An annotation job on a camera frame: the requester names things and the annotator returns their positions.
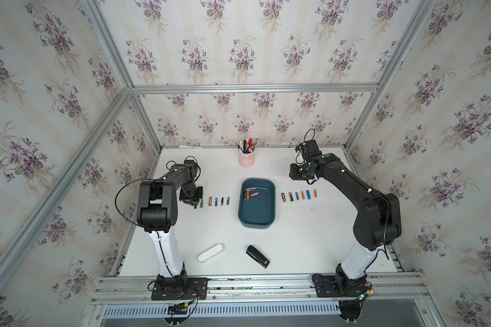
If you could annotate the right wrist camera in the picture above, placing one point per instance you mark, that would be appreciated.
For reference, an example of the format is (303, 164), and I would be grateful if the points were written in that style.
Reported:
(306, 151)

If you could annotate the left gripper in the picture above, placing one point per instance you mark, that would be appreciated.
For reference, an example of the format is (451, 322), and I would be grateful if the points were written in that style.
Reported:
(194, 199)

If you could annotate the aluminium front rail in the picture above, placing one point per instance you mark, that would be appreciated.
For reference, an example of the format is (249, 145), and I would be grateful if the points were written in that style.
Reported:
(257, 288)

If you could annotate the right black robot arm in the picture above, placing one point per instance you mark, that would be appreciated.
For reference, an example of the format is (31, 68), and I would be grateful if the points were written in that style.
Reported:
(378, 222)

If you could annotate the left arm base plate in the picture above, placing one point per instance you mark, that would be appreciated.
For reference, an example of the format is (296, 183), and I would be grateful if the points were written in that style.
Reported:
(163, 289)

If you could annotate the teal plastic storage box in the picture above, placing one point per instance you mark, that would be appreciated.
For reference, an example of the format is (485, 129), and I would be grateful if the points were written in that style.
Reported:
(257, 206)

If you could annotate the white oblong case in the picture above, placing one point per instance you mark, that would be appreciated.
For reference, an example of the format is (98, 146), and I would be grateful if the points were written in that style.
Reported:
(211, 253)

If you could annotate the pink pen holder cup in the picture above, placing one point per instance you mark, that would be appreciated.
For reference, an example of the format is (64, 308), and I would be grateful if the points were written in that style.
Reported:
(246, 160)

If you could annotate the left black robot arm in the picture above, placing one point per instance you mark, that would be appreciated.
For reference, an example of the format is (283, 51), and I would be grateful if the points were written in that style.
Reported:
(157, 212)

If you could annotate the black stapler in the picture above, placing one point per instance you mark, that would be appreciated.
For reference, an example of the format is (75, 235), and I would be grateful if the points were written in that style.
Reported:
(257, 256)

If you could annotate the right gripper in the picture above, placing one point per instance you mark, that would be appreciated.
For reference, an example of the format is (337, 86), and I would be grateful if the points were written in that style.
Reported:
(292, 174)

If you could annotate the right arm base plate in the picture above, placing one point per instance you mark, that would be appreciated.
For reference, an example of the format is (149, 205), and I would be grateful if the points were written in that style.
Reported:
(336, 286)

